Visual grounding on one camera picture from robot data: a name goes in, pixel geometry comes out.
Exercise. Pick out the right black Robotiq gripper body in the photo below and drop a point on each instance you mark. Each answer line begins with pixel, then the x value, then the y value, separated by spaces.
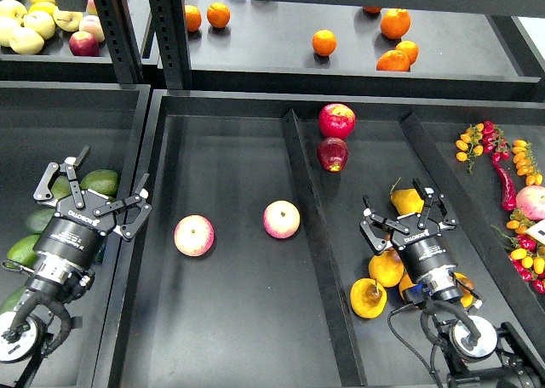
pixel 422 250

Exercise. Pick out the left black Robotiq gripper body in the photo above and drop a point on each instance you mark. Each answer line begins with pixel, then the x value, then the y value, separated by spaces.
pixel 76 234

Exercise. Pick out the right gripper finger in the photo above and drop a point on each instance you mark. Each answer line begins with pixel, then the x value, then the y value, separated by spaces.
pixel 431 199
pixel 371 221

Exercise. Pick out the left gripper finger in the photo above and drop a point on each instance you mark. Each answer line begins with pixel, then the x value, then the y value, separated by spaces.
pixel 138 200
pixel 68 168

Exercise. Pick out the yellow pear with stem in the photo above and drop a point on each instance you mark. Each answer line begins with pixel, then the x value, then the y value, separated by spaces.
pixel 368 298

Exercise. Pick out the dark green avocado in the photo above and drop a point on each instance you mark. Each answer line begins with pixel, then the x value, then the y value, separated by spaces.
pixel 14 301

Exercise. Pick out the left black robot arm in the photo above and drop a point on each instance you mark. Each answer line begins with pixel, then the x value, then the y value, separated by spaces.
pixel 38 323

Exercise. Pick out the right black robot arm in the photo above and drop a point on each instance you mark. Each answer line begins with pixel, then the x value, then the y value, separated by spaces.
pixel 477 353

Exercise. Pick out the green avocado top left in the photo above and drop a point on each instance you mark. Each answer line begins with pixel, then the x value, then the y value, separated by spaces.
pixel 61 188

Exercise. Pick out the yellow pear left pile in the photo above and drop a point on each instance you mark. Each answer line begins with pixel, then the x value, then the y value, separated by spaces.
pixel 387 268

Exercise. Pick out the yellow pear pile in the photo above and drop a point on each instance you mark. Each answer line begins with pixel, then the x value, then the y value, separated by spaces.
pixel 405 284
pixel 387 268

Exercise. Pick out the green avocado middle left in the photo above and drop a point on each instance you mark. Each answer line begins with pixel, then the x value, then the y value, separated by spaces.
pixel 38 220

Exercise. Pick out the yellow pear middle pile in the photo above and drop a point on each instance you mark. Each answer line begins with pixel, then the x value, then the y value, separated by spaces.
pixel 405 284

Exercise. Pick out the yellow pear upper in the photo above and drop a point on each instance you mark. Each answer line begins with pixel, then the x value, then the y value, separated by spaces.
pixel 406 201

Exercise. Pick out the green avocado top right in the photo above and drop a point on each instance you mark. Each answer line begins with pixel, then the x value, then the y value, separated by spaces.
pixel 103 181

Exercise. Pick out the green avocado far left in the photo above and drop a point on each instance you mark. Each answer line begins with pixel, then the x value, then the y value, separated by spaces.
pixel 23 252

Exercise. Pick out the yellow pear brown end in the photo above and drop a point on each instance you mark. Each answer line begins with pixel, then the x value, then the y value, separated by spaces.
pixel 466 286

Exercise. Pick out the red chili pepper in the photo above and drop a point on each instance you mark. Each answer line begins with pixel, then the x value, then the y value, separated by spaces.
pixel 508 188

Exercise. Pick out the pink apple left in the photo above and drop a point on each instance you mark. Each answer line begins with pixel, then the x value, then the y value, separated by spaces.
pixel 194 235

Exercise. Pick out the pink apple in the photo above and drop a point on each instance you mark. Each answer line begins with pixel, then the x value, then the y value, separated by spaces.
pixel 281 219
pixel 194 235

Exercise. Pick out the pink apple right edge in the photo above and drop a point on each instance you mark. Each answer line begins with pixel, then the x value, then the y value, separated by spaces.
pixel 530 202

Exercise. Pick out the mixed cherry tomatoes lower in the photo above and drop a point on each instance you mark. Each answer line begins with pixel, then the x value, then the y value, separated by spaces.
pixel 524 251

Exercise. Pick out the white price label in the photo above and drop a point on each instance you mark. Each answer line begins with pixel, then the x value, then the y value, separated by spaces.
pixel 537 231

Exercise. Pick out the cherry tomato vine left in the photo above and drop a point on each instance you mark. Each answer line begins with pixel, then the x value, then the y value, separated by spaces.
pixel 482 138

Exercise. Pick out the yellow cherry tomato vine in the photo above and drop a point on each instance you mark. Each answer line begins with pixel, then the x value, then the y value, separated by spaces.
pixel 525 163

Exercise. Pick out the pink apple centre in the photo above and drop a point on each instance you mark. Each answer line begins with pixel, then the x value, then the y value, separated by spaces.
pixel 281 219

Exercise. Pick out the dark red apple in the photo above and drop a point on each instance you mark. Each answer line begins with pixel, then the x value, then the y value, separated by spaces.
pixel 332 154

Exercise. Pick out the bright red apple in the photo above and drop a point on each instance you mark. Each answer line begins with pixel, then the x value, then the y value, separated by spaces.
pixel 336 120

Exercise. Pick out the pale yellow apple front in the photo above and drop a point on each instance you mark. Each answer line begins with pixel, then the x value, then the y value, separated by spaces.
pixel 26 41

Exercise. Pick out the pale yellow apple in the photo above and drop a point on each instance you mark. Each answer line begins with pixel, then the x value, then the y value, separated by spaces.
pixel 41 22
pixel 26 41

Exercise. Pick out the red apple upper shelf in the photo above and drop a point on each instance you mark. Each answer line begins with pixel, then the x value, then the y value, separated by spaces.
pixel 83 43

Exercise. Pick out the orange fruit front right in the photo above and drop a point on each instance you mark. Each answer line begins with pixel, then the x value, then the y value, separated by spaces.
pixel 393 60

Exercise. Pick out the pale yellow apple middle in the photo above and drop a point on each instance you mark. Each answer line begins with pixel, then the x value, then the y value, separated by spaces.
pixel 41 22

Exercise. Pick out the pale yellow apple stem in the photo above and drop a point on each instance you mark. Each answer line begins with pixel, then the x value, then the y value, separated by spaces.
pixel 67 20

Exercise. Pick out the peach pink apple shelf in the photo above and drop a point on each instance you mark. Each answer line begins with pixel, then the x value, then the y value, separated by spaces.
pixel 91 24

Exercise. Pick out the orange fruit right small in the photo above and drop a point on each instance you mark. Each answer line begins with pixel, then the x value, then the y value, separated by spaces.
pixel 410 48

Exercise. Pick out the large orange fruit top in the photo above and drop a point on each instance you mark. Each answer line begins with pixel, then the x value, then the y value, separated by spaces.
pixel 395 23

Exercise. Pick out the orange fruit centre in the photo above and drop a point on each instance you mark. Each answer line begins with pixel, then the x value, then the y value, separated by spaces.
pixel 324 42

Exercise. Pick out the orange fruit far left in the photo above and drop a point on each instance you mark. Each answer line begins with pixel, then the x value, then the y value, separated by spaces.
pixel 193 18

